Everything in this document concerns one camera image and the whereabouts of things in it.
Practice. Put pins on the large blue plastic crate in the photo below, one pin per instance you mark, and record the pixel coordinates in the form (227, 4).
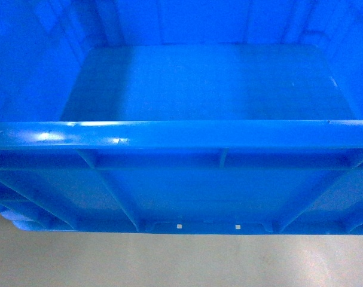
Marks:
(182, 117)

